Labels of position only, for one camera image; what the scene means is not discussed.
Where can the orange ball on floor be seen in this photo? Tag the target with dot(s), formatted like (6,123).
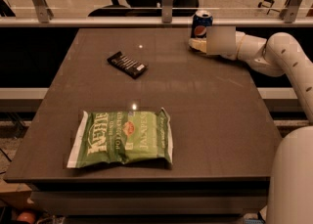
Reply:
(27,216)

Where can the dark brown table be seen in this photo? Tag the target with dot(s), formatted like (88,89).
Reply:
(224,139)

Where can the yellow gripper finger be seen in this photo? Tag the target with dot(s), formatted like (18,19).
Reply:
(198,44)

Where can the green kettle chips bag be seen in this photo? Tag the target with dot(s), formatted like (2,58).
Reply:
(121,137)

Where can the black snack bar packet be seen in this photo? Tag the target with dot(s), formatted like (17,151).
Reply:
(127,65)

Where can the blue pepsi can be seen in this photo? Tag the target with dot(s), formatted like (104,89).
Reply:
(202,19)

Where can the right metal glass bracket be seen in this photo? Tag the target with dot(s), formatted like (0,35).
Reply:
(290,11)

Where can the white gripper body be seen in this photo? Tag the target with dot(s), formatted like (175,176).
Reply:
(221,41)

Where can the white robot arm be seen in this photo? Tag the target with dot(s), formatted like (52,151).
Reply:
(290,199)

